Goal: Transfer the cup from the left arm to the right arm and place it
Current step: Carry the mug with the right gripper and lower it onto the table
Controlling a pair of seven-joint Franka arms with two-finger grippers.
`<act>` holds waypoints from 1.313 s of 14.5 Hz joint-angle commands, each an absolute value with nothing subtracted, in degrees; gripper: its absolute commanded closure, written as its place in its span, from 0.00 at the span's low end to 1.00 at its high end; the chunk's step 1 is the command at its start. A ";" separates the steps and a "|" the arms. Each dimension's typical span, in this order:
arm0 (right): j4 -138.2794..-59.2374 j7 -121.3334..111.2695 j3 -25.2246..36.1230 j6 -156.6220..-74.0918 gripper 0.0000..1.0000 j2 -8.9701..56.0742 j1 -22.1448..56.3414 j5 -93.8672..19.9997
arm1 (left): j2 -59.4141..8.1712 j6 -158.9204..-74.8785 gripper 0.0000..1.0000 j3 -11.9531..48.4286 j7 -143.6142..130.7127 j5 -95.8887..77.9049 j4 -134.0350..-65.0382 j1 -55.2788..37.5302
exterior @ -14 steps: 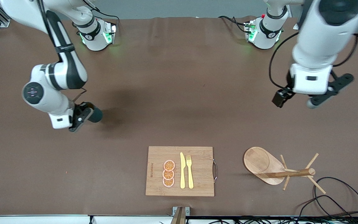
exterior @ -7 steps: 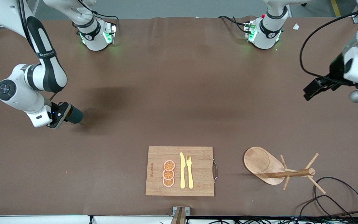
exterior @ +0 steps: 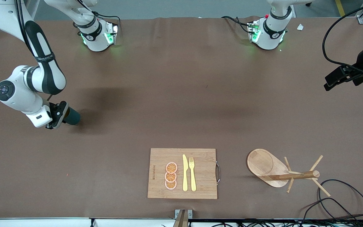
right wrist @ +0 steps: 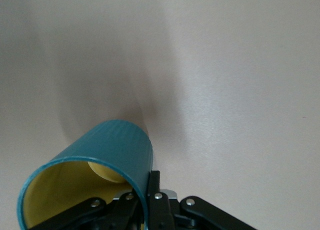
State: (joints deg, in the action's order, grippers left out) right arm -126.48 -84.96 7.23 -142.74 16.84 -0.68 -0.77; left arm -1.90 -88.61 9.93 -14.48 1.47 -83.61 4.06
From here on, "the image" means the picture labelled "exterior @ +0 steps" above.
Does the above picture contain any dark teal ribbed cup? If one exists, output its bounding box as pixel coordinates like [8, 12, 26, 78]
[63, 107, 82, 126]

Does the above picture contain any brown table cover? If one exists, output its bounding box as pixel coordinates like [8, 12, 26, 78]
[0, 16, 363, 220]

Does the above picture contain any wooden mug tree stand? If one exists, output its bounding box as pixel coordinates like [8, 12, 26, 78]
[247, 148, 331, 197]

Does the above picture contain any yellow plastic knife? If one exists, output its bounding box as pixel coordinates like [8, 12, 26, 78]
[182, 154, 189, 192]

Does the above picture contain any yellow plastic fork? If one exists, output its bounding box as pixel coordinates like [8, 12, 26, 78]
[189, 157, 197, 192]

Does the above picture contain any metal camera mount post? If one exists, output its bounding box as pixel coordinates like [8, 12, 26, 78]
[173, 209, 193, 227]

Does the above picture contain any bamboo cutting board metal handle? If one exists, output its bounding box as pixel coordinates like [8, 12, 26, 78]
[147, 148, 222, 200]

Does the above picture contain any black cable bundle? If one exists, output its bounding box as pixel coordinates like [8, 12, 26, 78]
[189, 219, 363, 227]

